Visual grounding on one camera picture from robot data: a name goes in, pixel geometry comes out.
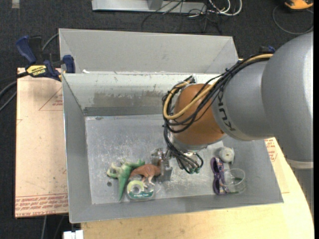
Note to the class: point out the purple sunglasses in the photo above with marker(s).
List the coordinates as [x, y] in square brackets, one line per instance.
[217, 173]

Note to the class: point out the brown cardboard board red print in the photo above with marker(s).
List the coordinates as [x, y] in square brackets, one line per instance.
[40, 143]

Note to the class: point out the green toy dinosaur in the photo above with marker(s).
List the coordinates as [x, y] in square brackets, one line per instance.
[123, 174]

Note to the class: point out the grey round stone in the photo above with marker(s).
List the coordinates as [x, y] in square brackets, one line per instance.
[226, 154]

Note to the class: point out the clear green tape dispenser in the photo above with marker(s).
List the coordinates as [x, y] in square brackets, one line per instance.
[139, 192]

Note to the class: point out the brown toy dinosaur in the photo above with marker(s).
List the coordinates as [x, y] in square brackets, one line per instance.
[147, 170]

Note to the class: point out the grey metal bin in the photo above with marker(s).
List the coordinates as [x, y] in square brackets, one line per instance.
[119, 138]

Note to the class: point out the clear glass cup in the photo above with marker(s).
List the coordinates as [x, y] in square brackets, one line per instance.
[235, 182]

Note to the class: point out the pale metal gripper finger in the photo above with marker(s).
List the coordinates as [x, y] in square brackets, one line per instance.
[166, 173]
[157, 154]

